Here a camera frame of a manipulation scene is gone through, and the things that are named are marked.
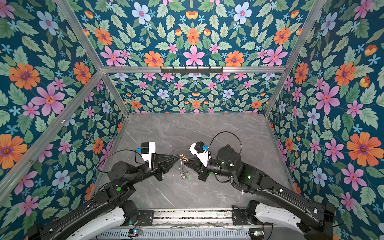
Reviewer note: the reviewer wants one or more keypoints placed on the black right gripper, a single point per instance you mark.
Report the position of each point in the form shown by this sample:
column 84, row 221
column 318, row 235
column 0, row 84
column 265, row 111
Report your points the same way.
column 203, row 171

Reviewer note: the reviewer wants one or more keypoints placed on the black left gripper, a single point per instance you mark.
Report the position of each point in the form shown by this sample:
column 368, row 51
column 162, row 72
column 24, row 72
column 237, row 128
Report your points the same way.
column 156, row 168

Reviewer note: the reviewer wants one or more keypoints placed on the silver keyring with keys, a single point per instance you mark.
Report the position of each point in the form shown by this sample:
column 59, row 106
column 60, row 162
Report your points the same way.
column 183, row 171

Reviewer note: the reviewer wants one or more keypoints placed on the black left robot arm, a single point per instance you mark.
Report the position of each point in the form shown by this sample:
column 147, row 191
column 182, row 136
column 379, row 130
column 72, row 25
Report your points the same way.
column 110, row 206

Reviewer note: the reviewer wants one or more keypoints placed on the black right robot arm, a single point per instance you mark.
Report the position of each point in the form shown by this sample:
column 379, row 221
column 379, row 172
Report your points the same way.
column 315, row 221

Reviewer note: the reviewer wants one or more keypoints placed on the white ventilation grille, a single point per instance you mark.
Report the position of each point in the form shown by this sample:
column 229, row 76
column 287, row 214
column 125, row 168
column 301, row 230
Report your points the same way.
column 176, row 234

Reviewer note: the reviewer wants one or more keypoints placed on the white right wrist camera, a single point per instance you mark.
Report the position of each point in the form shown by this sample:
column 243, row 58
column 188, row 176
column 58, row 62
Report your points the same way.
column 201, row 151

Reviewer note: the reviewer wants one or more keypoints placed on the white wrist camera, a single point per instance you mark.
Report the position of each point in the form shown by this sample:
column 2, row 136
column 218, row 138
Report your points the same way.
column 201, row 151
column 146, row 151

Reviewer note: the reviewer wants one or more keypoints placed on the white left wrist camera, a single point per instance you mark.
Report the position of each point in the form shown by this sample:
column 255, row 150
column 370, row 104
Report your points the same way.
column 146, row 151

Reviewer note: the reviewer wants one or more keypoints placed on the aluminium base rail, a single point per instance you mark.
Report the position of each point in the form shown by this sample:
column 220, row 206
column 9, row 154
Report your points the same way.
column 195, row 217

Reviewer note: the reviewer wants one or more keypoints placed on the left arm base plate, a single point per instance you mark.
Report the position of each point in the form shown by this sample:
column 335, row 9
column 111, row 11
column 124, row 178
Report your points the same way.
column 144, row 218

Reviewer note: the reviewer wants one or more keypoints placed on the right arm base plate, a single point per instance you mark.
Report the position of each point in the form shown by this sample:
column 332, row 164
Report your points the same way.
column 240, row 218

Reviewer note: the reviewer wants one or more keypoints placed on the black hook rail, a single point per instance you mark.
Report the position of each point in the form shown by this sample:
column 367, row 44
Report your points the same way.
column 191, row 70

